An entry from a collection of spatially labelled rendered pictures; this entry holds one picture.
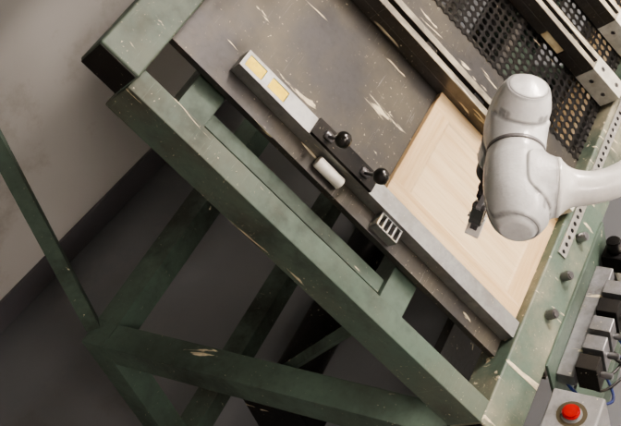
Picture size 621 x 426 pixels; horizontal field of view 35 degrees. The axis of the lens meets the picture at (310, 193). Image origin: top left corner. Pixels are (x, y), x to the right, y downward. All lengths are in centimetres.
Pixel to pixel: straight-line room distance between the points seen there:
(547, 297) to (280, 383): 75
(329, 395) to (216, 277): 171
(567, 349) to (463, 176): 52
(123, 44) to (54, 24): 254
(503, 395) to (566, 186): 88
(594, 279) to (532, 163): 117
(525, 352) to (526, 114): 93
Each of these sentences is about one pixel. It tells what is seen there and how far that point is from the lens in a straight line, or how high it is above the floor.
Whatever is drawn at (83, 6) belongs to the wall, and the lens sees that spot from 458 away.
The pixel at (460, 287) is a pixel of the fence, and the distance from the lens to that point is 240.
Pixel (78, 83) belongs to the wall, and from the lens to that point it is 461.
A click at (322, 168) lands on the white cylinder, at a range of 222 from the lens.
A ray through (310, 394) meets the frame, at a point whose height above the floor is 79.
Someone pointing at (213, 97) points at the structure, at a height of 167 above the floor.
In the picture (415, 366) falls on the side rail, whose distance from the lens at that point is 226.
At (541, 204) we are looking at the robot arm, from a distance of 162.
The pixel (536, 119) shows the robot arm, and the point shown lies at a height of 175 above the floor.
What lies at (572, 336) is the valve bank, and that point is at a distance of 267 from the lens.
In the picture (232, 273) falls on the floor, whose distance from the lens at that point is 425.
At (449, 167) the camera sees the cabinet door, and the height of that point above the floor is 120.
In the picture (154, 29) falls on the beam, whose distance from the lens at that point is 201.
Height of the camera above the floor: 284
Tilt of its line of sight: 40 degrees down
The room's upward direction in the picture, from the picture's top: 23 degrees counter-clockwise
